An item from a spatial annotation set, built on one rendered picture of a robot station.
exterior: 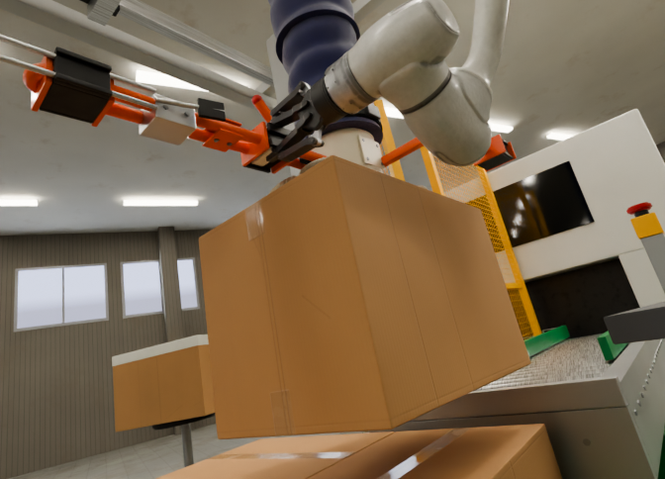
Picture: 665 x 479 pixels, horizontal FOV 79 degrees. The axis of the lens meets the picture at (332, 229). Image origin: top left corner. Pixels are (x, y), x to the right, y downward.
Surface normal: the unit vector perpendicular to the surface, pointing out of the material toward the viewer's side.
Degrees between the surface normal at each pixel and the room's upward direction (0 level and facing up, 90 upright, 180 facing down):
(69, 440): 90
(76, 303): 90
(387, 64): 135
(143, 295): 90
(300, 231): 89
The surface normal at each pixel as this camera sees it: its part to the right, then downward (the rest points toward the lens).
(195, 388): -0.36, -0.21
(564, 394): -0.66, -0.09
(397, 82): -0.17, 0.79
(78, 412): 0.46, -0.35
